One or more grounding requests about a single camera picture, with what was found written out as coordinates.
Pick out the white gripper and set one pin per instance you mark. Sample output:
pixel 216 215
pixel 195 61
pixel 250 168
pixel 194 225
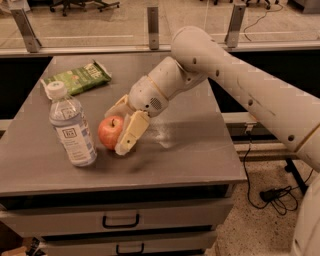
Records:
pixel 145 95

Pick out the red apple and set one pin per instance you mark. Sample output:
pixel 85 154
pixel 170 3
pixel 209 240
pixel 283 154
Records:
pixel 109 131

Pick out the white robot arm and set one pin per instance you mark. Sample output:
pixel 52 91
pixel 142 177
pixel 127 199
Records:
pixel 290 114

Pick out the clear plastic water bottle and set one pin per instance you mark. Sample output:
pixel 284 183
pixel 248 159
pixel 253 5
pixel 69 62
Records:
pixel 69 121

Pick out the green snack bag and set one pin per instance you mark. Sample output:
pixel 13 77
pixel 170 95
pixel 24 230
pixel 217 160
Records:
pixel 81 79

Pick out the grey drawer cabinet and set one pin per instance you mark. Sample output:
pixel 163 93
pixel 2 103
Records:
pixel 178 177

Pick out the black office chair base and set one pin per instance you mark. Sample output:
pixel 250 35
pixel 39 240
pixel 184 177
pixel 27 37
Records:
pixel 66 4

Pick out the black stand leg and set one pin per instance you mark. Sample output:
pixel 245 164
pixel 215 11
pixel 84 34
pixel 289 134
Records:
pixel 300 183

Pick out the middle metal railing bracket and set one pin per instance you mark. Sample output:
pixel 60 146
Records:
pixel 153 27

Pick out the metal railing bracket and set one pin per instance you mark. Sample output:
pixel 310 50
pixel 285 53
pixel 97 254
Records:
pixel 153 27
pixel 18 9
pixel 232 36

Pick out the upper black drawer handle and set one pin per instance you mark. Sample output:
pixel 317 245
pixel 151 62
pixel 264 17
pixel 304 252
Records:
pixel 120 222

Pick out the black drawer handle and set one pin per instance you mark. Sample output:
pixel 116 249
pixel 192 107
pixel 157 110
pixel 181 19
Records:
pixel 130 249
pixel 120 222

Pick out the lower black drawer handle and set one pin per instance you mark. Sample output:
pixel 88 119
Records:
pixel 130 249

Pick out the right metal railing bracket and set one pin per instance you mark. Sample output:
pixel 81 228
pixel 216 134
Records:
pixel 232 36

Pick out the left metal railing bracket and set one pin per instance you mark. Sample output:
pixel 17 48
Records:
pixel 18 9

